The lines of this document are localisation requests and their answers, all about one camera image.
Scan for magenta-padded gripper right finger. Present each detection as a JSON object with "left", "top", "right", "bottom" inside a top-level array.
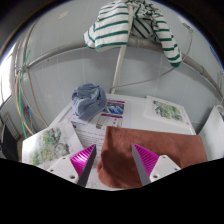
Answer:
[{"left": 131, "top": 143, "right": 182, "bottom": 187}]

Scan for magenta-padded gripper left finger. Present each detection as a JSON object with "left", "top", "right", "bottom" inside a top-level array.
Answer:
[{"left": 46, "top": 144, "right": 98, "bottom": 188}]

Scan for brown towel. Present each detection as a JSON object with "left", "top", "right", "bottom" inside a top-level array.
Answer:
[{"left": 96, "top": 125, "right": 208, "bottom": 190}]

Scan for white washing machine grey lid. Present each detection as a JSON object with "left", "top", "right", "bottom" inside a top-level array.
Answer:
[{"left": 198, "top": 105, "right": 224, "bottom": 161}]

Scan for printed instruction leaflet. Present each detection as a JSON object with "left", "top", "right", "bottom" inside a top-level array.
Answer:
[{"left": 69, "top": 99, "right": 132, "bottom": 151}]

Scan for crumpled blue cloth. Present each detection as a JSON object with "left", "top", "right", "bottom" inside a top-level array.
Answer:
[{"left": 70, "top": 83, "right": 108, "bottom": 122}]

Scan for white upright pipe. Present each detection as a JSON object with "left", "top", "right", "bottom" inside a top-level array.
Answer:
[{"left": 109, "top": 6, "right": 134, "bottom": 94}]

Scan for green white striped shirt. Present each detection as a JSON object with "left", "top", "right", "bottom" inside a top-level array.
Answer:
[{"left": 82, "top": 0, "right": 184, "bottom": 68}]

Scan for grey wall pipe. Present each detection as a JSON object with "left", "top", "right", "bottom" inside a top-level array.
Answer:
[{"left": 26, "top": 34, "right": 224, "bottom": 101}]

